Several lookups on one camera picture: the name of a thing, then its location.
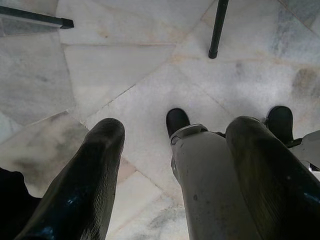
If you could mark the silver robot left leg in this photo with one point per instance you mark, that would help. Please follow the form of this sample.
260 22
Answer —
205 180

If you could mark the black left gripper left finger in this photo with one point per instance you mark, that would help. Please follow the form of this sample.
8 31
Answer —
80 190

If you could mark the silver clothes rack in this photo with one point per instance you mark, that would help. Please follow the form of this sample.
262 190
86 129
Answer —
66 23

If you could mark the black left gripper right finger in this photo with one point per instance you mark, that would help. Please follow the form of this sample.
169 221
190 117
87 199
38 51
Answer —
275 195

